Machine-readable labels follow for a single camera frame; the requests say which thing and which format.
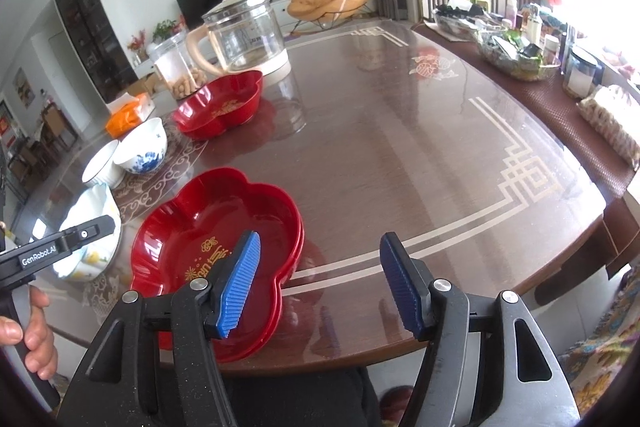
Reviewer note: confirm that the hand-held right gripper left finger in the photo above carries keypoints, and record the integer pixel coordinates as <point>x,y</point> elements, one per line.
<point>241,287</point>

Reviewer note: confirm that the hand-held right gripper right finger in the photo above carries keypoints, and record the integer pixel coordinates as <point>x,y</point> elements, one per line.
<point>400,287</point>

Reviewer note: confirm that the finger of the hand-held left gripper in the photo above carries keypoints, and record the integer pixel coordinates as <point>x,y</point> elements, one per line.
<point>87,234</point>

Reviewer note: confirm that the wavy-rimmed white bowl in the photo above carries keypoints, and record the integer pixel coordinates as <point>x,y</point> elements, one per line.
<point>95,217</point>

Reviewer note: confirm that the black-rimmed white bowl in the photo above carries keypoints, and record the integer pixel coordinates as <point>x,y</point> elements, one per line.
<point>100,167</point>

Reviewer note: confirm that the red flower-shaped plate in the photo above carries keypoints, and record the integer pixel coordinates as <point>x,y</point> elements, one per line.
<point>180,237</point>
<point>220,107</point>

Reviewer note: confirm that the blue floral white bowl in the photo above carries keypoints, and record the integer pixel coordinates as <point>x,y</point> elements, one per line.
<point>145,147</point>

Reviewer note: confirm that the person's left hand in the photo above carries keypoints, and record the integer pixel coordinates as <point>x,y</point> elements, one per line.
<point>42,342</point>

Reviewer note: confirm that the wooden dining chairs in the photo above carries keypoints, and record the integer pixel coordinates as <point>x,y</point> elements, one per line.
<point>50,127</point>

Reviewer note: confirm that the orange tissue pack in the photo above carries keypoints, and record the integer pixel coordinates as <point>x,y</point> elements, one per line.
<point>127,117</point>

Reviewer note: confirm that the person's dark pants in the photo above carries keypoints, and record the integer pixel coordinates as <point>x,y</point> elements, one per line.
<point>300,397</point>

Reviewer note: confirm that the cardboard box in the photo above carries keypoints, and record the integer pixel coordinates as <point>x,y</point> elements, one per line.
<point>146,83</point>

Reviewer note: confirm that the clear plastic snack jar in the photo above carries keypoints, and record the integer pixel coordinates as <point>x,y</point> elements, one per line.
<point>177,62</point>

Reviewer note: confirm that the dark display cabinet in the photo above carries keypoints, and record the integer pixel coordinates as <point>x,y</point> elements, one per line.
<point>90,32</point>

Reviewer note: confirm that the floral patterned cloth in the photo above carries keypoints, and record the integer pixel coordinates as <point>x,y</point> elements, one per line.
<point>610,347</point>

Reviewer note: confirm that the clear tray of sundries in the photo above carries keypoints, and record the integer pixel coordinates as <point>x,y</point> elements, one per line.
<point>515,57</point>

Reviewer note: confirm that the bag of pale snacks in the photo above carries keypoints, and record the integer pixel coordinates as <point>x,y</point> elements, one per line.
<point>612,122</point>

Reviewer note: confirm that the dark tray of sundries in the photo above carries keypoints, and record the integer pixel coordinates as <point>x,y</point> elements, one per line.
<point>460,19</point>

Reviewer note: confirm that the glass jar with dark lid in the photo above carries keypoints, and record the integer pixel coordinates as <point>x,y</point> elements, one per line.
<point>580,74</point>

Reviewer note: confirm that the framed wall picture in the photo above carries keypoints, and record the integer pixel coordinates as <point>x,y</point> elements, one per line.
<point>22,87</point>

